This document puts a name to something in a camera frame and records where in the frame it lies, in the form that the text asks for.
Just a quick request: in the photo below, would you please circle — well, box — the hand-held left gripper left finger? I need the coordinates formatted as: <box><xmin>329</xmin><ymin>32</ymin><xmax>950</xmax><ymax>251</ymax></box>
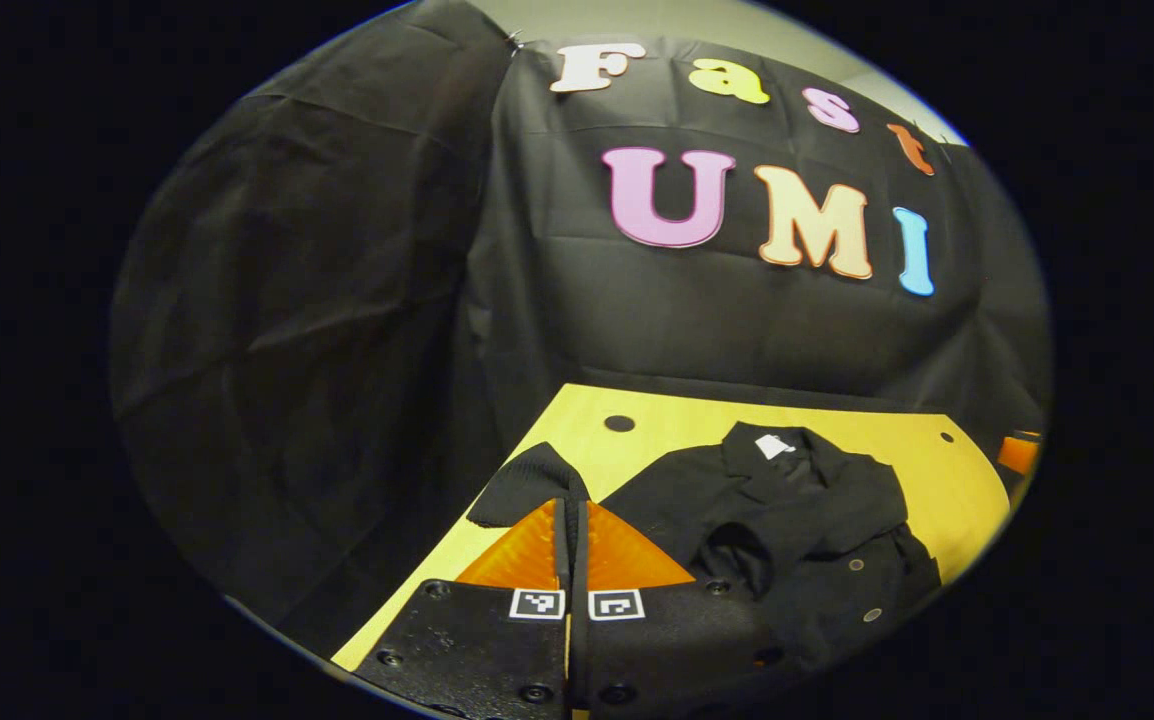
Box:
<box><xmin>352</xmin><ymin>498</ymin><xmax>572</xmax><ymax>720</ymax></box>

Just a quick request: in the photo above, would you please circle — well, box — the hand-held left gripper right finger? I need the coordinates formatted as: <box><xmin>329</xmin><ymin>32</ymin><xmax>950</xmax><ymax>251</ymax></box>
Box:
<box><xmin>573</xmin><ymin>498</ymin><xmax>790</xmax><ymax>720</ymax></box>

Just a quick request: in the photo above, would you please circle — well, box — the black buttoned cardigan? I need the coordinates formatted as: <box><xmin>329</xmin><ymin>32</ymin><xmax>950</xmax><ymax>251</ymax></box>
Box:
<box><xmin>465</xmin><ymin>420</ymin><xmax>943</xmax><ymax>681</ymax></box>

